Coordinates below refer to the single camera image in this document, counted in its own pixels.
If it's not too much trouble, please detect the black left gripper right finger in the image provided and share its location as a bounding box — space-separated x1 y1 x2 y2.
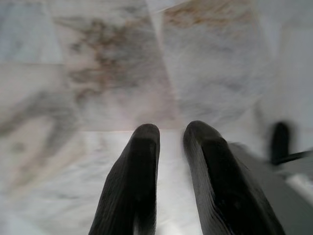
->
183 120 287 235

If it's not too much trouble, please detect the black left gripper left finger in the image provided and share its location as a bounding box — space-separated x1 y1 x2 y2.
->
88 123 161 235

